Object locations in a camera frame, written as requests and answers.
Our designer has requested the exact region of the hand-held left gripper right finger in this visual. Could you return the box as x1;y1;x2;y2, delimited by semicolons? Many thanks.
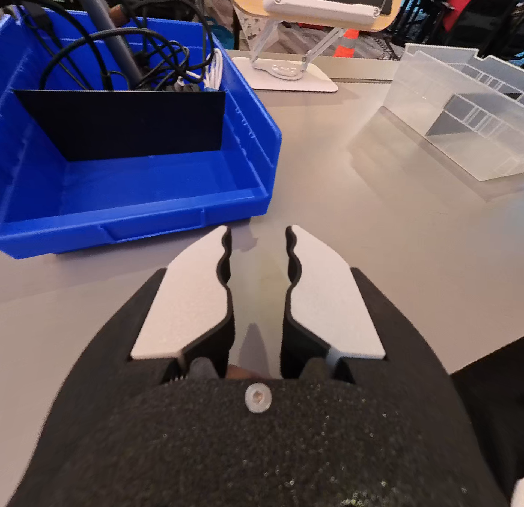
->
279;224;387;379

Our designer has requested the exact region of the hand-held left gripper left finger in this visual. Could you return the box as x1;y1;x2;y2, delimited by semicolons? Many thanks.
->
130;225;236;379

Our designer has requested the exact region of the blue plastic bin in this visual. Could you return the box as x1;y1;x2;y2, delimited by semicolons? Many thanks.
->
0;9;283;260

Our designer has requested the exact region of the clear plastic bin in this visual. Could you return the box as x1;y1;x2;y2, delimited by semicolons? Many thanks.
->
383;43;524;182

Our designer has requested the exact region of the grey desk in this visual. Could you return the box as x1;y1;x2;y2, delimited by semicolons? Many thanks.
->
0;50;524;487

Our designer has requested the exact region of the person's black clothing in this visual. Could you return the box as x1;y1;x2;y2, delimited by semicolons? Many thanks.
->
450;339;524;507

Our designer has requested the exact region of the black bin divider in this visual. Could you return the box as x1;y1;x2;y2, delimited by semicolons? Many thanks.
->
14;89;227;162

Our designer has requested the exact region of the orange traffic cone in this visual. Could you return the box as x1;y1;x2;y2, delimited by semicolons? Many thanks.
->
332;28;361;59

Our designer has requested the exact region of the teal bag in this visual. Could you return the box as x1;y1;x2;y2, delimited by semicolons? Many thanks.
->
205;17;226;49

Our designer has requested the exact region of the black cable black plug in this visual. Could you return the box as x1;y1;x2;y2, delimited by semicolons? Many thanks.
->
0;0;115;90

